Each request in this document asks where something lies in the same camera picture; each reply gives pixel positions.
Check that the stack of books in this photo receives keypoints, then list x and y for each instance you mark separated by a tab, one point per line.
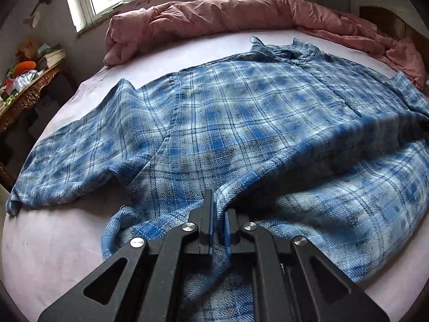
53	57

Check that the carved wooden side table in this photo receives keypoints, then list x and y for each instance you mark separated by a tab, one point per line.
30	92

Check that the blue plaid shirt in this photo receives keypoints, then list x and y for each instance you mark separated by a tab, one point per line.
251	124

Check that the wall lamp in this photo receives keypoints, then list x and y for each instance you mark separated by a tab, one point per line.
35	18

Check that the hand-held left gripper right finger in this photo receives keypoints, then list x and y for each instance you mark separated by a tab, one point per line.
228	229

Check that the orange bowl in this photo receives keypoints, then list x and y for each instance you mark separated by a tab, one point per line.
25	67

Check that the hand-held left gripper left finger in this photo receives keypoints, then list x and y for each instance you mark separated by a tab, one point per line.
211	231

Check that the silver foil bag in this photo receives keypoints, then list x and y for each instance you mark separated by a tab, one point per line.
26	79

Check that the pink duvet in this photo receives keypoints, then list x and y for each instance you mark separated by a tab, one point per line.
201	20

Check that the bed with pink sheet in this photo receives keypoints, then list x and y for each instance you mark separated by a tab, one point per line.
63	258

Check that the wooden headboard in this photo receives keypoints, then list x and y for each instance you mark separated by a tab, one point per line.
395	23

